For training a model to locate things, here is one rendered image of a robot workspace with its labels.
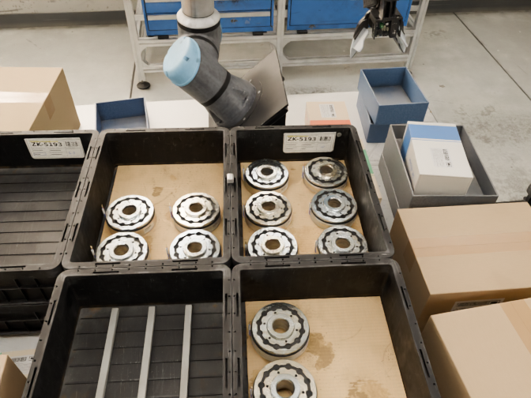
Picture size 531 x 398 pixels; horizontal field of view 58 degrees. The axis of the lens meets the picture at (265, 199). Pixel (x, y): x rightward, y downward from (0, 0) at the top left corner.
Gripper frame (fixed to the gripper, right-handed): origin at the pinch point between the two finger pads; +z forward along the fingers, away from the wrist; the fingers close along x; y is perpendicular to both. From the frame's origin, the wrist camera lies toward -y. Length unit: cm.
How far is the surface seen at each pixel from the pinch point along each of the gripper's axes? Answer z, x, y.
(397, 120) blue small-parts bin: 16.5, 5.2, 9.9
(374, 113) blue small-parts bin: 14.6, -1.2, 7.8
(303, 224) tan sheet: 9, -29, 52
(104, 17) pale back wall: 79, -132, -222
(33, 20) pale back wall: 75, -181, -221
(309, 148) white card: 4.9, -24.2, 31.1
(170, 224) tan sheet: 6, -58, 50
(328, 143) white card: 4.0, -19.5, 31.2
